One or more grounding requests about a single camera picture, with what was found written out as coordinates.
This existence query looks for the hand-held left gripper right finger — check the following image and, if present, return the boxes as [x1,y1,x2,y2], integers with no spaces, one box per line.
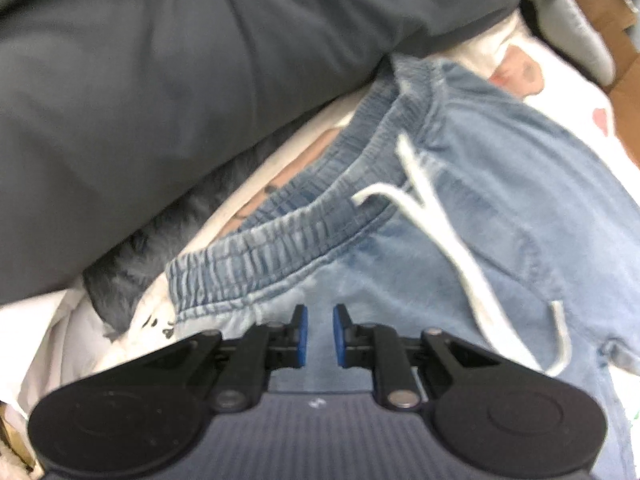
[332,304,501,410]

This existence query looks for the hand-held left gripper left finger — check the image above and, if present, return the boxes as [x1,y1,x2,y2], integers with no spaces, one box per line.
[150,304,309,412]

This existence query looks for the blue denim pants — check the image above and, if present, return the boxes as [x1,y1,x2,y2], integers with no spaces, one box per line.
[166,54,640,480]

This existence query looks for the grey fluffy blanket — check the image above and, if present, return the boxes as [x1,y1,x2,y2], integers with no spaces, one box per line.
[81,124,287,337]

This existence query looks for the white bedding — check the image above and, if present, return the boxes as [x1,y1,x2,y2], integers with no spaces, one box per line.
[0,279,127,413]

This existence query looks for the cream bear print blanket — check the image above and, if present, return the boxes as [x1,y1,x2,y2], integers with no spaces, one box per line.
[100,24,640,342]

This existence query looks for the grey neck pillow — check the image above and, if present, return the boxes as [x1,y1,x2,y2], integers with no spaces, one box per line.
[520,0,617,87]

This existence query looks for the folded cardboard sheet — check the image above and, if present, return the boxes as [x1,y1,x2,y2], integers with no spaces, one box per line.
[554,0,640,142]

